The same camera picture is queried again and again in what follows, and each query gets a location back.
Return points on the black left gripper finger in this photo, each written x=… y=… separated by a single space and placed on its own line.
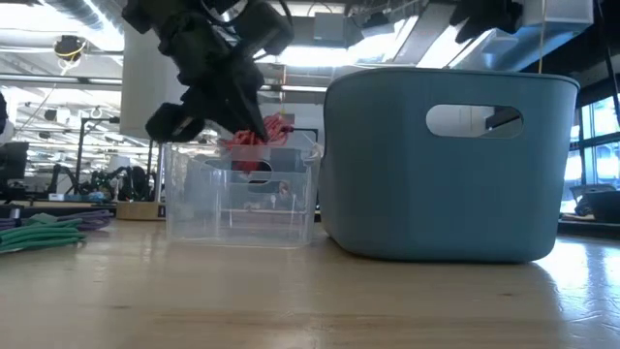
x=242 y=111

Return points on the clear plastic storage bin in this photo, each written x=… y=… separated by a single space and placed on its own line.
x=242 y=218

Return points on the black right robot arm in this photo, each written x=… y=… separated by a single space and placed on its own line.
x=484 y=19

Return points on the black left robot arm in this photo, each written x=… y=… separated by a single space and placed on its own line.
x=264 y=24

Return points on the white shade table lamp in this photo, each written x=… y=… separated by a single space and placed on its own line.
x=140 y=87

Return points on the black background robot arms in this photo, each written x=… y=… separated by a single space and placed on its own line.
x=126 y=184

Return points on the black background stand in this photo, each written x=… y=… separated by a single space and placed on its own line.
x=80 y=155

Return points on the dark background monitor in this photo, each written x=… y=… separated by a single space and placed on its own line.
x=12 y=162

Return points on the black background bin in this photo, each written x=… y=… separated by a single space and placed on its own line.
x=605 y=206

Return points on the black background rig frame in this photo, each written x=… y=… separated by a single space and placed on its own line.
x=302 y=130

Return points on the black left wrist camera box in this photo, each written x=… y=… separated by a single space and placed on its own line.
x=174 y=123

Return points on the short silver metal post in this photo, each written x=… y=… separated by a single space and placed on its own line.
x=15 y=213

